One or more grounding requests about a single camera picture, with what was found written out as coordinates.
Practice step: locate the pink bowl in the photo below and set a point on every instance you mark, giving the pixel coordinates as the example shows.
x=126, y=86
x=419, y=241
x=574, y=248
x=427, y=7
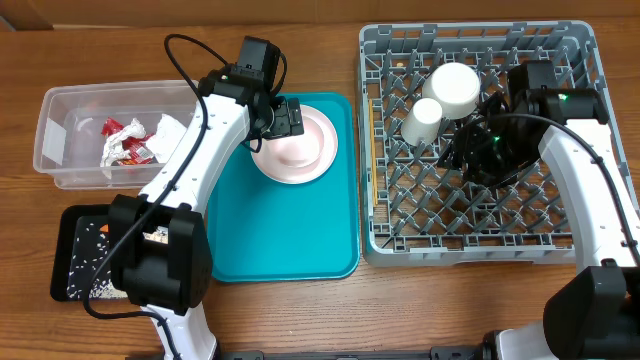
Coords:
x=296, y=151

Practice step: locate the black plastic tray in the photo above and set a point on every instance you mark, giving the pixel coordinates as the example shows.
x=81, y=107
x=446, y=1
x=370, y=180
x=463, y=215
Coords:
x=62, y=250

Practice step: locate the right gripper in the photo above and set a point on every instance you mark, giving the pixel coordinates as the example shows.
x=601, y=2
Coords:
x=467, y=152

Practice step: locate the grey dishwasher rack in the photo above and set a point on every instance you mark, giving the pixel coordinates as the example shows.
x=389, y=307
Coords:
x=430, y=216

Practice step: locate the white bowl with food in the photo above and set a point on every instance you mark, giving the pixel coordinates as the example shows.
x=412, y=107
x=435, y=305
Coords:
x=456, y=87

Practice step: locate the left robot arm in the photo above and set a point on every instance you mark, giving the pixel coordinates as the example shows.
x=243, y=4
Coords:
x=218, y=126

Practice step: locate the spilled rice and nuts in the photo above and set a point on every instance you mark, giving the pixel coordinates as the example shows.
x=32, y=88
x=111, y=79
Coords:
x=90, y=247

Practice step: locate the wooden chopstick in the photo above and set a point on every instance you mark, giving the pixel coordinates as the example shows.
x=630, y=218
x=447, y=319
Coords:
x=373, y=152

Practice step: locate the clear plastic bin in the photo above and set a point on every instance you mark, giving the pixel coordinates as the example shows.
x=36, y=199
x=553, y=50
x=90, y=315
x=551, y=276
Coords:
x=69, y=142

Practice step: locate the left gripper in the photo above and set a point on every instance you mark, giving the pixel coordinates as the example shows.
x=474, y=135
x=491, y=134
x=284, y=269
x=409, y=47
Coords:
x=288, y=117

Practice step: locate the teal plastic tray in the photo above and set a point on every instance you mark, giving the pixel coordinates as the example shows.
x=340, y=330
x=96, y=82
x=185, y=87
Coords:
x=261, y=230

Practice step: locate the pink plate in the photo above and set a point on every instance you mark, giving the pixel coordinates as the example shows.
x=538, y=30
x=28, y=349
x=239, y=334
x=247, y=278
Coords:
x=314, y=121

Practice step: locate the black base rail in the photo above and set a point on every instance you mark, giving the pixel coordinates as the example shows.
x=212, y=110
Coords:
x=478, y=352

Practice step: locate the red snack wrapper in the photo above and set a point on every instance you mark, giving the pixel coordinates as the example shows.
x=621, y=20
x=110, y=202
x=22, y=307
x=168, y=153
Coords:
x=132, y=155

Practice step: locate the white paper cup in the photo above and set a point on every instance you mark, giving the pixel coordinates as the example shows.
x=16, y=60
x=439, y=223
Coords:
x=423, y=122

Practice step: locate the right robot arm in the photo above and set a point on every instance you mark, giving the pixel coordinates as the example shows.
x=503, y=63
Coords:
x=596, y=315

